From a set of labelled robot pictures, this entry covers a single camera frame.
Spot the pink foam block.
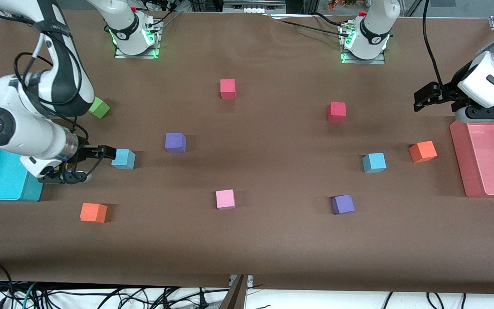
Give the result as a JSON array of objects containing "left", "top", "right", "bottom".
[{"left": 216, "top": 189, "right": 236, "bottom": 210}]

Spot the brown table cover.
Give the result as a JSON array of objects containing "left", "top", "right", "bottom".
[{"left": 0, "top": 8, "right": 494, "bottom": 297}]

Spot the orange foam block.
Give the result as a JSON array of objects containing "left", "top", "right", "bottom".
[
  {"left": 80, "top": 203, "right": 108, "bottom": 224},
  {"left": 409, "top": 140, "right": 438, "bottom": 164}
]

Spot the teal floor cable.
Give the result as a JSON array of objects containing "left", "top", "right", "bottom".
[{"left": 21, "top": 281, "right": 38, "bottom": 309}]

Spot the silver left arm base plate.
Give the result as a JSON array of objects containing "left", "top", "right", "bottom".
[{"left": 340, "top": 24, "right": 387, "bottom": 65}]

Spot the purple foam block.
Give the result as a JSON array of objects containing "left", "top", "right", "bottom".
[
  {"left": 165, "top": 132, "right": 187, "bottom": 154},
  {"left": 331, "top": 194, "right": 355, "bottom": 215}
]

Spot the grey metal bar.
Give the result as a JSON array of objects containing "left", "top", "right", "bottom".
[{"left": 219, "top": 275, "right": 254, "bottom": 309}]

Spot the red foam block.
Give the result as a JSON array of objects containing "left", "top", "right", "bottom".
[
  {"left": 220, "top": 79, "right": 236, "bottom": 100},
  {"left": 327, "top": 102, "right": 346, "bottom": 123}
]

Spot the pink plastic bin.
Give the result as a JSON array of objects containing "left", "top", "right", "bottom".
[{"left": 449, "top": 120, "right": 494, "bottom": 198}]

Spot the grey device box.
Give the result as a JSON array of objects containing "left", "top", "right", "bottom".
[{"left": 223, "top": 0, "right": 286, "bottom": 13}]

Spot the light blue foam block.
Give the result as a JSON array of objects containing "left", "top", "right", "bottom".
[
  {"left": 111, "top": 148, "right": 136, "bottom": 170},
  {"left": 362, "top": 152, "right": 387, "bottom": 173}
]

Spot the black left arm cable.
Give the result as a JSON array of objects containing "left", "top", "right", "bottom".
[{"left": 422, "top": 0, "right": 446, "bottom": 86}]

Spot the green foam block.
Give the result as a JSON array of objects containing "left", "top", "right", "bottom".
[{"left": 89, "top": 97, "right": 111, "bottom": 119}]

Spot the black table cable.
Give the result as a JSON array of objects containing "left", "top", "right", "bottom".
[
  {"left": 144, "top": 6, "right": 183, "bottom": 30},
  {"left": 264, "top": 13, "right": 346, "bottom": 37}
]

